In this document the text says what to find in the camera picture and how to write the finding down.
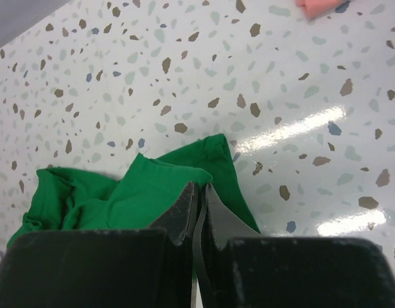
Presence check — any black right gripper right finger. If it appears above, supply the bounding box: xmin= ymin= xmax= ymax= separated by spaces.
xmin=197 ymin=185 xmax=395 ymax=307

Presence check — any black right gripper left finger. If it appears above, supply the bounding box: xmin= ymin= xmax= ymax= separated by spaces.
xmin=0 ymin=182 xmax=197 ymax=307

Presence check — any green t shirt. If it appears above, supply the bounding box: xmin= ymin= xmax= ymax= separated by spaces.
xmin=7 ymin=133 xmax=259 ymax=246

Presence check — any folded salmon pink t shirt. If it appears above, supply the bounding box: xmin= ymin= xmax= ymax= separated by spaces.
xmin=295 ymin=0 xmax=346 ymax=20

